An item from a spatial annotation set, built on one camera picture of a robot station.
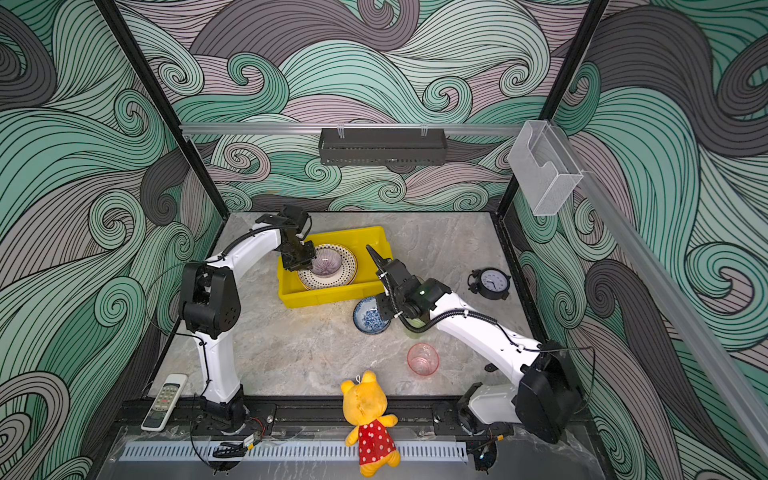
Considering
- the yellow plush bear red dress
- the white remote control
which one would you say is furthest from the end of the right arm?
the white remote control

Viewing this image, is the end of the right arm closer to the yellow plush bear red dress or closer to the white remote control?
the yellow plush bear red dress

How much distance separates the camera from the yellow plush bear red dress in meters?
0.65

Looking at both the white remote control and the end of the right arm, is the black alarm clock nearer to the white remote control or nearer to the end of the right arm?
the end of the right arm

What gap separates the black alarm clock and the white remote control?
92cm

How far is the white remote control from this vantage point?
2.38ft

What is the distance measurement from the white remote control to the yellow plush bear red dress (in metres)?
0.44

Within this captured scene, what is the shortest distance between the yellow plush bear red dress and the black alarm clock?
462mm

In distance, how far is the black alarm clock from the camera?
3.17ft
